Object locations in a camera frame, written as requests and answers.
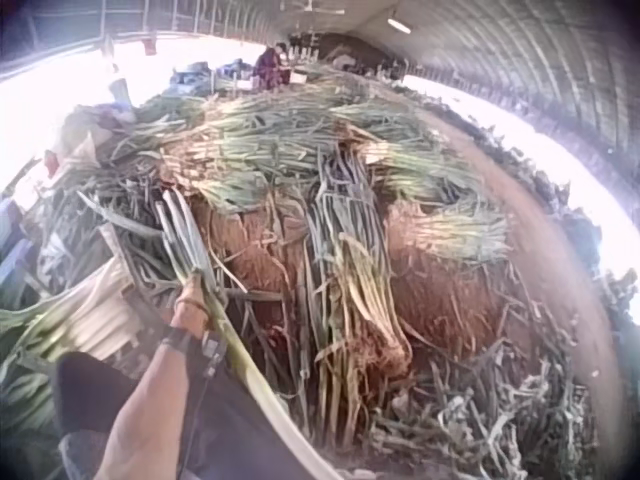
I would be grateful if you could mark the person's left hand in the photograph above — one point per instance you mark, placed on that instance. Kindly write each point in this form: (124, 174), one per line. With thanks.
(191, 311)

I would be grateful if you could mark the person's left fingers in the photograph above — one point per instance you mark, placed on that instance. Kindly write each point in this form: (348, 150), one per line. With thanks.
(192, 299)

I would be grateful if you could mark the long green onion stalk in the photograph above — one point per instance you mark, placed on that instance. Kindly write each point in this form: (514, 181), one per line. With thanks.
(250, 372)

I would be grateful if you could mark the black wrist band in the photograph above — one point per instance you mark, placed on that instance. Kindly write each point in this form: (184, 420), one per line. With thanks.
(186, 344)

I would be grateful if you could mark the stack of trimmed white onions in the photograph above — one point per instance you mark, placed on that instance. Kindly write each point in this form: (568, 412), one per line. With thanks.
(85, 315)

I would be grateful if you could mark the heap of untrimmed green onions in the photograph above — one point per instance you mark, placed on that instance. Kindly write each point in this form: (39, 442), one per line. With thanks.
(320, 210)

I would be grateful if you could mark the blue crates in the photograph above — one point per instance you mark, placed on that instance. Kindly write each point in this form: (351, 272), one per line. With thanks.
(11, 250)

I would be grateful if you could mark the heap of blue bags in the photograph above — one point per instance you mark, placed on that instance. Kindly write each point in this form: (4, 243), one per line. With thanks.
(207, 77)

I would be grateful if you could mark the heap of cut onion leaves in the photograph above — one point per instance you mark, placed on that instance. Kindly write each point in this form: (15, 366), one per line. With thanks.
(490, 425)

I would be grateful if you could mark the white ceiling lamp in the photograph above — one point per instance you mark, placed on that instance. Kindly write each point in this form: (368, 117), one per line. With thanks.
(398, 25)

